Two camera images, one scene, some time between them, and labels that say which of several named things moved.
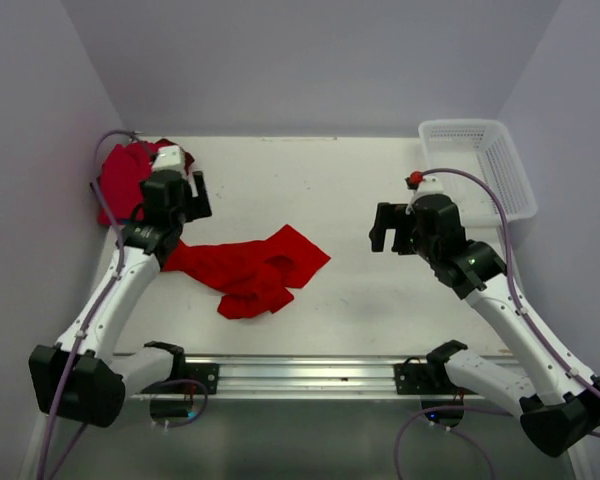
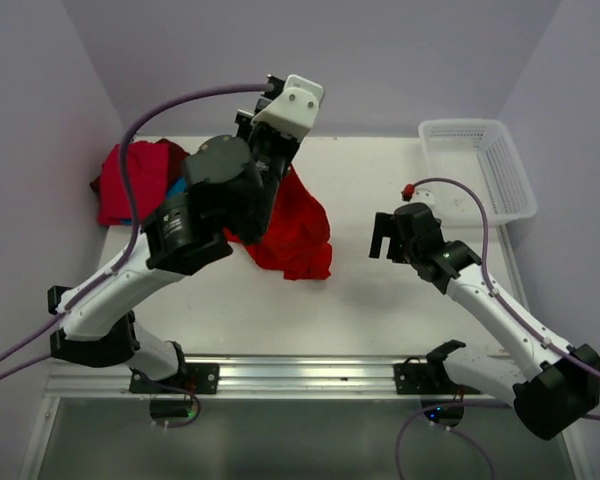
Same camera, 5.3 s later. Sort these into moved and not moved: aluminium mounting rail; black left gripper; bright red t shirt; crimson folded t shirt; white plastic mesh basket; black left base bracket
Moved: bright red t shirt; black left gripper
Not moved: black left base bracket; white plastic mesh basket; crimson folded t shirt; aluminium mounting rail
